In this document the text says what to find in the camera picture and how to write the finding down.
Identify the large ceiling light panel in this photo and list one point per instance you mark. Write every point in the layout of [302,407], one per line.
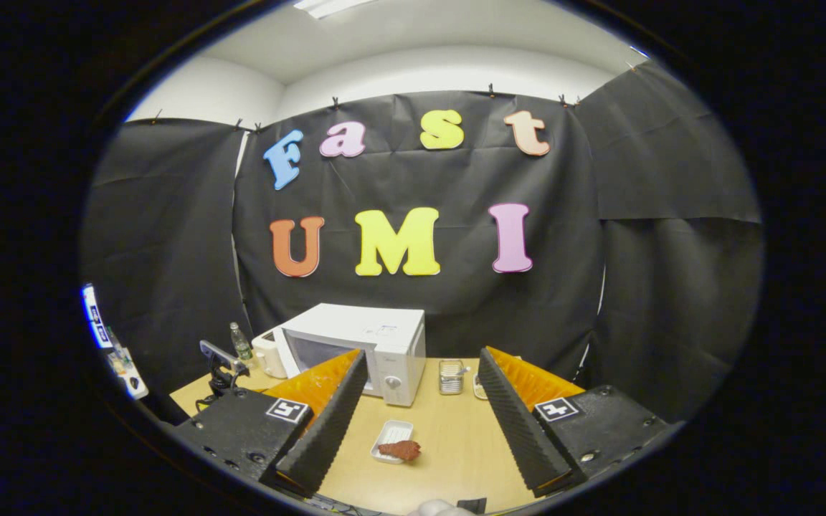
[330,6]

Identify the brown meat piece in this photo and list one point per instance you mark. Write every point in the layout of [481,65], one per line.
[400,451]

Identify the white toaster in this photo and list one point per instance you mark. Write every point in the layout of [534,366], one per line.
[268,355]

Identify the white rectangular plastic tray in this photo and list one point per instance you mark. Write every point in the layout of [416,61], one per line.
[393,432]

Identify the white microwave oven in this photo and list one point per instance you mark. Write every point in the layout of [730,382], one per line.
[399,337]

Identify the clear plastic water bottle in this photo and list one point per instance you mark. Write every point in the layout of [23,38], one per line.
[241,347]

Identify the white divided condiment dish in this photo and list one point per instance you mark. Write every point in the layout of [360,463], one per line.
[479,388]

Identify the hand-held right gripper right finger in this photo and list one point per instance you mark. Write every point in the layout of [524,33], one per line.
[520,430]

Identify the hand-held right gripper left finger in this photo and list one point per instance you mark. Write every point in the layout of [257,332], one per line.
[330,430]

